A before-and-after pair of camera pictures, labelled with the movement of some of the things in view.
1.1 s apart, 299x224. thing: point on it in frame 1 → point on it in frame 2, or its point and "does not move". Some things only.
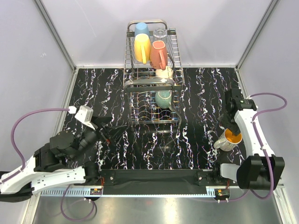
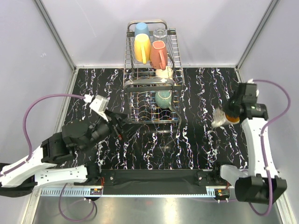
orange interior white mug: x=227 y=141 → x=220 y=119
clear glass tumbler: x=159 y=34 does not move
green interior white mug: x=167 y=73 does not move
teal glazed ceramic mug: x=163 y=99 does not move
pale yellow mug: x=142 y=47 does not move
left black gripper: x=112 y=133 → x=129 y=129
